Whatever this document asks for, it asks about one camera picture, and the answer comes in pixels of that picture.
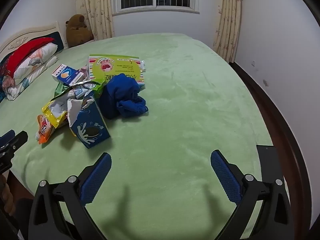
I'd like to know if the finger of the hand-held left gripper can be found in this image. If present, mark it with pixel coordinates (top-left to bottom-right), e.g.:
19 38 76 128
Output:
5 130 29 155
0 129 16 147

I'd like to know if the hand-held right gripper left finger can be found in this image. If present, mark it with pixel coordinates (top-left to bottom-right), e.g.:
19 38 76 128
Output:
28 152 112 240

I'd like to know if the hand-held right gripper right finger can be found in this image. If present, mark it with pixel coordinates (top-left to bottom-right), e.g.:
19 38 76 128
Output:
210 150 294 240

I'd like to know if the orange snack packet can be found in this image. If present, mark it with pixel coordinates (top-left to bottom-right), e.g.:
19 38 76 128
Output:
35 114 57 145

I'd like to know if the blue medicine box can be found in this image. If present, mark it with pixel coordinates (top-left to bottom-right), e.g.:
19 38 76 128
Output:
52 64 85 86

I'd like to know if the green striped box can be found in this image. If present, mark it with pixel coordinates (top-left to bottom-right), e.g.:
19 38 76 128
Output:
88 54 146 88

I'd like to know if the person's left hand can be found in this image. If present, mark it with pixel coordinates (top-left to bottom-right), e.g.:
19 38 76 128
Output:
0 174 16 217

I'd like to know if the black rectangular object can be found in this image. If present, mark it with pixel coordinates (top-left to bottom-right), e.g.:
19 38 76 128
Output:
256 144 285 180

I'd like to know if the yellow snack bag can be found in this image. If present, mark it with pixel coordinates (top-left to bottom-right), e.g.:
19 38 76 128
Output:
41 92 70 129

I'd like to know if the blue cookie box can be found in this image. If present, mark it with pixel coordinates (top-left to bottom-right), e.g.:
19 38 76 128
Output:
67 91 111 149

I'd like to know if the floral folded quilt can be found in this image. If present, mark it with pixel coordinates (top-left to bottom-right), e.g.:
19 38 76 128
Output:
6 56 57 100
12 42 57 79

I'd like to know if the green bed blanket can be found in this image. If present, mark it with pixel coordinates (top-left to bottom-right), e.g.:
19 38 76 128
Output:
0 32 283 240

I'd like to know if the blue cloth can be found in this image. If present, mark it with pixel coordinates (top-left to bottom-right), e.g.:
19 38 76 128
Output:
99 74 149 120

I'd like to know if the red folded blanket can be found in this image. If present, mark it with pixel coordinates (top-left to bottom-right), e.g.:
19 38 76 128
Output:
5 37 55 77

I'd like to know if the green snack bag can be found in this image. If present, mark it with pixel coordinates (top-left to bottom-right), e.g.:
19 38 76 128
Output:
54 79 107 99

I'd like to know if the cream carved headboard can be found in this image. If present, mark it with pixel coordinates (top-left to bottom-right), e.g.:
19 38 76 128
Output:
0 21 68 55

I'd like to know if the dark blue pillow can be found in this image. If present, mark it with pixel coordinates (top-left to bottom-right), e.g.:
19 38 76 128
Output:
49 31 66 53

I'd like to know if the brown teddy bear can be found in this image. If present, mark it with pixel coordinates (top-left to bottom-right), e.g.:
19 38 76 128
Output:
65 14 94 48

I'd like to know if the floral beige curtain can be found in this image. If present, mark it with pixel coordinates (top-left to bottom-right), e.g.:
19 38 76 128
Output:
212 0 242 63
76 0 116 40

